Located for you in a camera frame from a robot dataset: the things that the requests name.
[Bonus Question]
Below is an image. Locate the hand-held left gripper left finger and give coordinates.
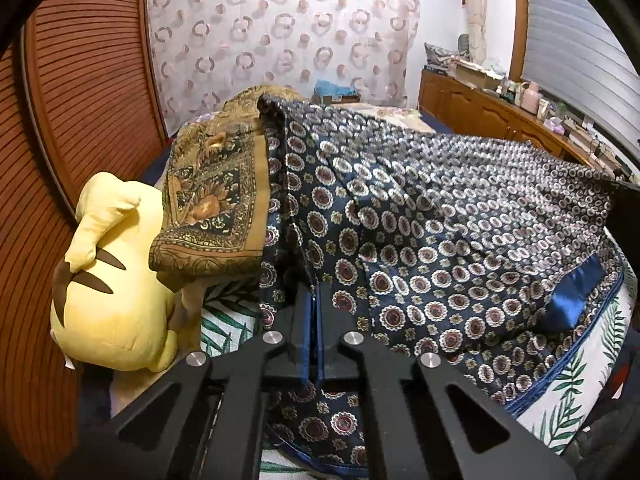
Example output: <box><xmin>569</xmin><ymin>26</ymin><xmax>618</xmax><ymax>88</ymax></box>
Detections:
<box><xmin>55</xmin><ymin>280</ymin><xmax>319</xmax><ymax>480</ymax></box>

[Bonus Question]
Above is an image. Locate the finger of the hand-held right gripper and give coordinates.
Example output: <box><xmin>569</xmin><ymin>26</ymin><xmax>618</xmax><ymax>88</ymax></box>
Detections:
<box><xmin>612</xmin><ymin>180</ymin><xmax>640</xmax><ymax>241</ymax></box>

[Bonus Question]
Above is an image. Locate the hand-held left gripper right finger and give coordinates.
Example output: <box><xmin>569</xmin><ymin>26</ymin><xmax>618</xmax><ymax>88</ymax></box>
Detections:
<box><xmin>318</xmin><ymin>282</ymin><xmax>578</xmax><ymax>480</ymax></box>

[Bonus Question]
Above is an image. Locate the navy circle-print satin shirt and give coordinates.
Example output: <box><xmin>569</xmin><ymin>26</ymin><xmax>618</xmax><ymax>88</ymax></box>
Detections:
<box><xmin>257</xmin><ymin>94</ymin><xmax>626</xmax><ymax>480</ymax></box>

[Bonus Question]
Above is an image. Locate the brown paisley folded cloth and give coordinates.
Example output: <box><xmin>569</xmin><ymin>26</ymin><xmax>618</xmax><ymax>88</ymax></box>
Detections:
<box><xmin>149</xmin><ymin>85</ymin><xmax>306</xmax><ymax>278</ymax></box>

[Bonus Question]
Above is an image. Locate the grey window blind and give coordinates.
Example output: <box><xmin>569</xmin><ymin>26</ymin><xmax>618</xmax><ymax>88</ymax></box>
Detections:
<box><xmin>522</xmin><ymin>0</ymin><xmax>640</xmax><ymax>146</ymax></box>

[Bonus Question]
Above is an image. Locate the wooden sideboard cabinet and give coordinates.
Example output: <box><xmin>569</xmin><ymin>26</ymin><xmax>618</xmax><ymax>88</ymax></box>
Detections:
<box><xmin>417</xmin><ymin>67</ymin><xmax>621</xmax><ymax>181</ymax></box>

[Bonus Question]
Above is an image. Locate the yellow plush toy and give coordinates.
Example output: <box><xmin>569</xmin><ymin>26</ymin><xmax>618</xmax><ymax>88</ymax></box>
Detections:
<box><xmin>50</xmin><ymin>171</ymin><xmax>201</xmax><ymax>373</ymax></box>

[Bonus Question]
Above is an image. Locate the palm leaf bedsheet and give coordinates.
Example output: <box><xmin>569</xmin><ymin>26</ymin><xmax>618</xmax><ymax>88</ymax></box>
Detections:
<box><xmin>200</xmin><ymin>240</ymin><xmax>640</xmax><ymax>480</ymax></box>

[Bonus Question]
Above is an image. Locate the open cardboard box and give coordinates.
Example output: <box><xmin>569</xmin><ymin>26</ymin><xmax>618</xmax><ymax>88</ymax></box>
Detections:
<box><xmin>452</xmin><ymin>60</ymin><xmax>503</xmax><ymax>88</ymax></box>

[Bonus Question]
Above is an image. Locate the navy blue bed base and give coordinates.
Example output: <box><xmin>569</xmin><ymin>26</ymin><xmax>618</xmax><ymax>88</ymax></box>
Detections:
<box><xmin>419</xmin><ymin>109</ymin><xmax>463</xmax><ymax>136</ymax></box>

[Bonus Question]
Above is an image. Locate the dark cloth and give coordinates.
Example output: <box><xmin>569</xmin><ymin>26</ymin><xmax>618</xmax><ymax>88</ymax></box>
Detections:
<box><xmin>565</xmin><ymin>340</ymin><xmax>640</xmax><ymax>480</ymax></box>

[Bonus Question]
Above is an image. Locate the bunched floral curtain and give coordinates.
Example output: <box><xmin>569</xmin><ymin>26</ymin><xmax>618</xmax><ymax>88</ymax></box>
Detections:
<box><xmin>460</xmin><ymin>0</ymin><xmax>493</xmax><ymax>66</ymax></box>

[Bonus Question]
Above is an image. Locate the floral quilt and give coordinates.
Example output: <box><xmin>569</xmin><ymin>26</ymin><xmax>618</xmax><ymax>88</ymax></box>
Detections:
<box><xmin>350</xmin><ymin>102</ymin><xmax>436</xmax><ymax>133</ymax></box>

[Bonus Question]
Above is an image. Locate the cardboard box with blue cloth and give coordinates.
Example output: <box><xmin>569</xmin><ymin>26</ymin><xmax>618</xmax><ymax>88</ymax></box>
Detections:
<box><xmin>312</xmin><ymin>78</ymin><xmax>361</xmax><ymax>106</ymax></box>

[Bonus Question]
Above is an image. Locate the circle-print sheer curtain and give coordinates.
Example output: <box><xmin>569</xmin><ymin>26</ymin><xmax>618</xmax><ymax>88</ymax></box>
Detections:
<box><xmin>145</xmin><ymin>0</ymin><xmax>421</xmax><ymax>133</ymax></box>

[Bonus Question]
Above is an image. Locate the wooden louvred wardrobe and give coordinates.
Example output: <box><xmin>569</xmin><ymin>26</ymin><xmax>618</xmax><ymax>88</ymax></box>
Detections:
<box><xmin>0</xmin><ymin>0</ymin><xmax>171</xmax><ymax>480</ymax></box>

